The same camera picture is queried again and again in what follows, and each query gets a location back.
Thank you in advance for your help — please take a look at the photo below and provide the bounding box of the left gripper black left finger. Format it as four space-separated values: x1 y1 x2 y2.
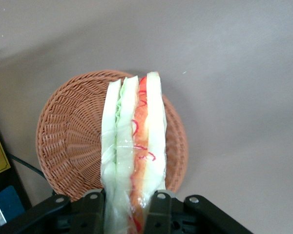
0 189 106 234

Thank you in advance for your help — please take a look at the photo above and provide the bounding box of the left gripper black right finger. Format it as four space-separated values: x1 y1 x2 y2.
144 191 255 234

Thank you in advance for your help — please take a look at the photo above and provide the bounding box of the triangle sandwich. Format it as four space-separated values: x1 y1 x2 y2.
100 71 169 234

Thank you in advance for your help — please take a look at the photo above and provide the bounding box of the round brown wicker basket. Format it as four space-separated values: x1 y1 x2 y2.
35 70 189 203

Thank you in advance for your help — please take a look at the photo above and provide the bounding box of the black appliance with yellow panel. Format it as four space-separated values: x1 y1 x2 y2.
0 107 33 231

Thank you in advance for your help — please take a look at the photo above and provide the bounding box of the black appliance power cable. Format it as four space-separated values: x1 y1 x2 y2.
9 152 46 179

